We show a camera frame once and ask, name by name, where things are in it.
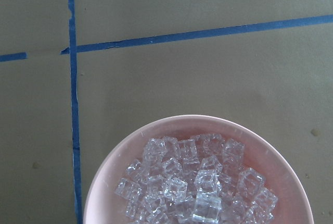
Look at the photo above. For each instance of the clear ice cubes pile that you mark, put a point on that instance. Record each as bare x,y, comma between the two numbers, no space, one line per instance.
202,179

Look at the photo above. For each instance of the pink bowl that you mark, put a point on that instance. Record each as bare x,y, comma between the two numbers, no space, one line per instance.
104,206

